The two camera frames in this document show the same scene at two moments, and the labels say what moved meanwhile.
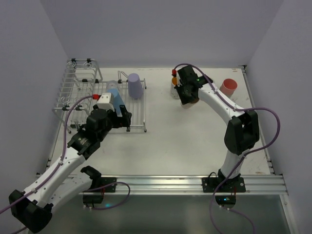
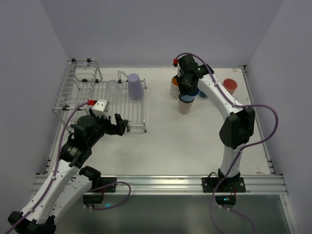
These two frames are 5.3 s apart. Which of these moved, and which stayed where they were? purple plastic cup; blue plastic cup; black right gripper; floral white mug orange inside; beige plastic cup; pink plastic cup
Moved: beige plastic cup; blue plastic cup
Stayed: purple plastic cup; pink plastic cup; floral white mug orange inside; black right gripper
